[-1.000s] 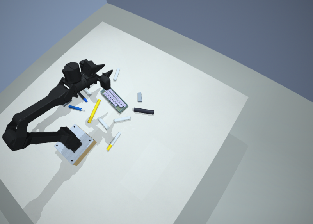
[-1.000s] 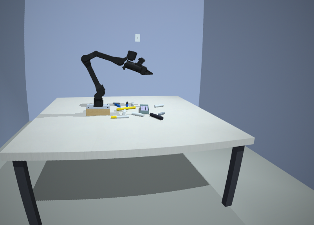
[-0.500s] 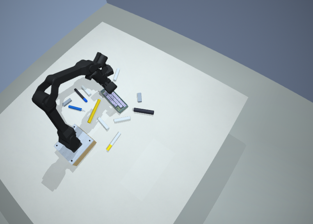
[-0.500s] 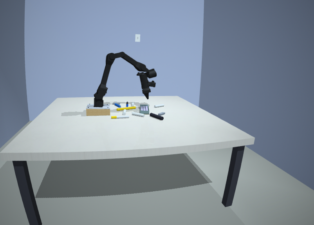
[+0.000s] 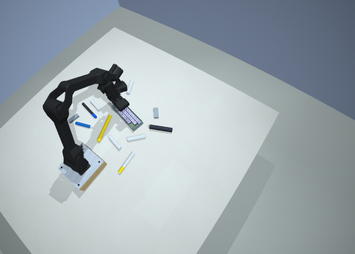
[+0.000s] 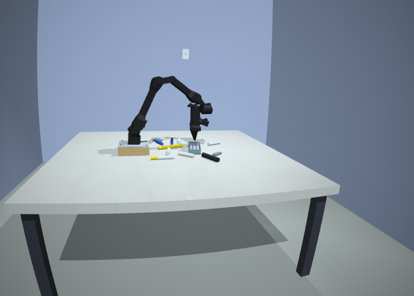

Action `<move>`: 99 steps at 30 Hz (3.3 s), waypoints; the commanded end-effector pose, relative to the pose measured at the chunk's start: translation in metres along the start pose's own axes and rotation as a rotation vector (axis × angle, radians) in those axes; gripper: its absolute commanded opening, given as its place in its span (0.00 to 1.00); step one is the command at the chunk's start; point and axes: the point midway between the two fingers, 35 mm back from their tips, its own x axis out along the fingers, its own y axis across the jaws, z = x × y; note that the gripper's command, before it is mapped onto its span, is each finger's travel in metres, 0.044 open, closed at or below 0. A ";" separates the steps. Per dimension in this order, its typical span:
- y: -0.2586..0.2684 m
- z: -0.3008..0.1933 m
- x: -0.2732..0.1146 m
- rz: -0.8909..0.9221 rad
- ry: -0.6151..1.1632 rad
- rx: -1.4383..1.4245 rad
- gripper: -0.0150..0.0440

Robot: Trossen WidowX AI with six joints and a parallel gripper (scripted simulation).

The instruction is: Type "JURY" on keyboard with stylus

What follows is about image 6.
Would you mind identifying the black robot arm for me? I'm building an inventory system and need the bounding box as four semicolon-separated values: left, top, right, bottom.
128;76;213;145

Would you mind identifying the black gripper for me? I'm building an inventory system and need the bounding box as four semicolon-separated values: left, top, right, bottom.
189;114;201;140

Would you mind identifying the keyboard with white letter keys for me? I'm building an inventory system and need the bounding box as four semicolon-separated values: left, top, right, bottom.
188;141;201;154

